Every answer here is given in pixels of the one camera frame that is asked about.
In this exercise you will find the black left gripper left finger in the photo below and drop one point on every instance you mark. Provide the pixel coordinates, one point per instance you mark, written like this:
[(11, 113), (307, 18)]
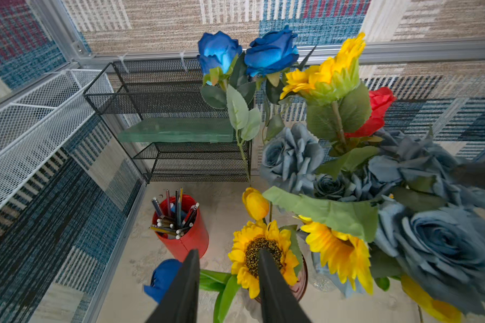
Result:
[(180, 303)]

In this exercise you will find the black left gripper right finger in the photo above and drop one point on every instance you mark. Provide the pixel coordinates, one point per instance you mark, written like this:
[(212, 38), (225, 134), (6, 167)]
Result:
[(277, 302)]

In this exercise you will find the yellow sunflower bouquet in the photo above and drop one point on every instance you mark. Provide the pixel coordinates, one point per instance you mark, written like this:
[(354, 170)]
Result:
[(347, 258)]

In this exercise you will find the tall yellow sunflower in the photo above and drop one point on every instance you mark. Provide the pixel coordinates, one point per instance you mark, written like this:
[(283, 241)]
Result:
[(337, 100)]

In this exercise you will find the dark ribbed glass vase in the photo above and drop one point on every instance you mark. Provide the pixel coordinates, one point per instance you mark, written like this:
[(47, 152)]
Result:
[(299, 288)]

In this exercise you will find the clear glass vase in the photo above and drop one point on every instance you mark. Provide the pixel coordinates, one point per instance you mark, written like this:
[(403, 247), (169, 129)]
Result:
[(321, 277)]

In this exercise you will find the sunflower in dark vase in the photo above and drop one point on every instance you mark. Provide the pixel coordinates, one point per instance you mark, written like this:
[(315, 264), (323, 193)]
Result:
[(247, 245)]

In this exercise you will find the blue tulip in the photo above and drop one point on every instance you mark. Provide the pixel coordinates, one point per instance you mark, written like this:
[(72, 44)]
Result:
[(162, 278)]

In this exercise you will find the red pen cup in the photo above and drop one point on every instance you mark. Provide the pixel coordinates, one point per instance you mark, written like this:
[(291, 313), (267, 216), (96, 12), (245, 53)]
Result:
[(178, 224)]

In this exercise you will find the yellow tulip bud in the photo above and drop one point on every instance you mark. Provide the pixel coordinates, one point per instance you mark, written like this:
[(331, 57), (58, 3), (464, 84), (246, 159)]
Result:
[(256, 205)]

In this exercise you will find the small yellow rosebud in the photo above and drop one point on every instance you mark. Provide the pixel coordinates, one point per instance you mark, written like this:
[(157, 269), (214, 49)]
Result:
[(439, 310)]

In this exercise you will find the grey blue rose bouquet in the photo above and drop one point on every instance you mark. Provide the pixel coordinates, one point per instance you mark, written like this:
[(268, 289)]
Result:
[(399, 194)]

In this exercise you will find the black mesh shelf rack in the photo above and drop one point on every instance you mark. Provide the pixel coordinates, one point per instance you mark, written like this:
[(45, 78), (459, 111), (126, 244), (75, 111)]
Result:
[(156, 111)]

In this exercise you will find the red rose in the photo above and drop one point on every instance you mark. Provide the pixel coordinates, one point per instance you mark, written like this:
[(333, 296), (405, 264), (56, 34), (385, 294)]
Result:
[(380, 101)]

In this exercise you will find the blue rose pair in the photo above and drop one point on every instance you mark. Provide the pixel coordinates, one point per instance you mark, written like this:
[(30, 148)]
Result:
[(267, 56)]

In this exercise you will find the white wire mesh tray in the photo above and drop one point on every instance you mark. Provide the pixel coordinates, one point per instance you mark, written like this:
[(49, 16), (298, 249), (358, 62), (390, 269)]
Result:
[(38, 123)]

